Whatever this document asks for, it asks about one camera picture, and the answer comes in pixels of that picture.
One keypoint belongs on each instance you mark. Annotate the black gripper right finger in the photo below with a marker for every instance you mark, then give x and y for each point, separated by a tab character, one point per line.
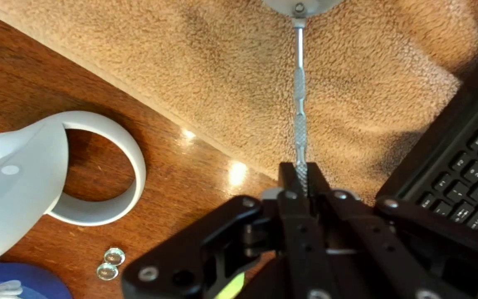
405	251

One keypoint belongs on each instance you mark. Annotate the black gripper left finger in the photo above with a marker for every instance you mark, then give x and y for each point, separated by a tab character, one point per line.
277	234

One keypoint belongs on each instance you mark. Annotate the metal spatula orange handle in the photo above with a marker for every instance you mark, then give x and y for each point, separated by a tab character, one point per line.
298	11

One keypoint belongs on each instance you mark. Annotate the black computer keyboard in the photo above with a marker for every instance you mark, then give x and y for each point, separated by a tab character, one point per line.
439	171

